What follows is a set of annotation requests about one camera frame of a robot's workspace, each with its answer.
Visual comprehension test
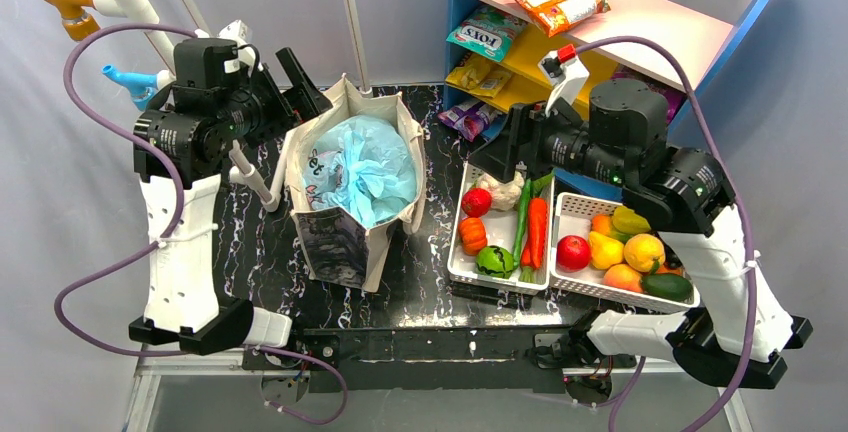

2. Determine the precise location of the white pipe rack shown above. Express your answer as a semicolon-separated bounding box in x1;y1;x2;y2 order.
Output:
93;0;372;212

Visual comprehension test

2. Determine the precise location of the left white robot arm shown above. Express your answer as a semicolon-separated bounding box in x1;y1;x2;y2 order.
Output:
128;37;331;355

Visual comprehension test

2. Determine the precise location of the colourful wooden shelf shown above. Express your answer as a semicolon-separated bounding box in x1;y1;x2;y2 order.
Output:
441;0;780;204

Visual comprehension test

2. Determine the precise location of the yellow orange fruit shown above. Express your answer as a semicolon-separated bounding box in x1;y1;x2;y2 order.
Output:
623;233;666;273

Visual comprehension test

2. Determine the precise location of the orange carrot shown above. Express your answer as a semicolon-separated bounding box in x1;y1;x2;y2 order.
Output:
520;197;548;270

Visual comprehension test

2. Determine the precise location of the yellow pear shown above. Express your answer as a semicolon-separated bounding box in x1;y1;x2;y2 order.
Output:
588;231;624;270

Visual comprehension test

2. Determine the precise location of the light blue plastic bag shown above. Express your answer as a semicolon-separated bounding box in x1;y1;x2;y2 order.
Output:
302;115;418;228

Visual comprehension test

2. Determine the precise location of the white vegetable basket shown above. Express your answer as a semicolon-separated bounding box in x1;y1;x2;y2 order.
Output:
447;162;552;295

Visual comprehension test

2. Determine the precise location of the blue pipe hook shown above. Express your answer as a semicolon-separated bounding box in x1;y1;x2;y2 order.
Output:
101;64;159;112

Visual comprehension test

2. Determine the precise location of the orange peach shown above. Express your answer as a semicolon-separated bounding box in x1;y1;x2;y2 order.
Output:
602;263;644;293

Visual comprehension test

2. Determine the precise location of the purple bag lower shelf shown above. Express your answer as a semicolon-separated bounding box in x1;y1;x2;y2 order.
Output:
611;65;687;125

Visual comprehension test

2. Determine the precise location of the small purple snack packet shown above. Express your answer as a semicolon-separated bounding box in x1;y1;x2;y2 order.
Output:
438;99;500;142

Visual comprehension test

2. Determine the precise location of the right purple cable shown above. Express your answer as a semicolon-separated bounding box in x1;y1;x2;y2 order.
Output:
572;34;760;432

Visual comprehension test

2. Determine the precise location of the orange white snack bag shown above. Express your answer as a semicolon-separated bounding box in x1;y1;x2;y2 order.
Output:
513;0;610;37

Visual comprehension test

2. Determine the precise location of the yellow starfruit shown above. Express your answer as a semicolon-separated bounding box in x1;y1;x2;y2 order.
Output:
611;206;652;236

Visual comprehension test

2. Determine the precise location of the red apple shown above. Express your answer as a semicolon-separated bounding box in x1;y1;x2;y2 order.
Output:
556;235;591;273

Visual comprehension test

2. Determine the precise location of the yellow snack packet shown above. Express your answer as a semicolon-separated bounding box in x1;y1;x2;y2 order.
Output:
445;52;513;98

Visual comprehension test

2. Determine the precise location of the beige canvas tote bag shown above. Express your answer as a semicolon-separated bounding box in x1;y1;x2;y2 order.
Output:
275;77;427;293

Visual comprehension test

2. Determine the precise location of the white fruit basket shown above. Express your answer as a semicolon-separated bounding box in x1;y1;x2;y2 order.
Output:
548;192;700;314

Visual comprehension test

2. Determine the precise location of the dark green avocado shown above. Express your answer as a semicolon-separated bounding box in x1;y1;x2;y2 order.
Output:
641;274;694;302

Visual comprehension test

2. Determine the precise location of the orange pipe hook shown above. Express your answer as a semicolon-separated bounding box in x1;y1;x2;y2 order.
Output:
43;0;100;42

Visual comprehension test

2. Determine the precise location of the white cauliflower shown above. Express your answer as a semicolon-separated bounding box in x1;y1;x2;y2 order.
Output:
474;171;525;211

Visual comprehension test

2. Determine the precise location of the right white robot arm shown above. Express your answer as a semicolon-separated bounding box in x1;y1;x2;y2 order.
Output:
468;47;813;390

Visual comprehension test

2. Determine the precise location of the green Fox's candy bag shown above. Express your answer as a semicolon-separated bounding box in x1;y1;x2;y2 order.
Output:
446;4;527;63

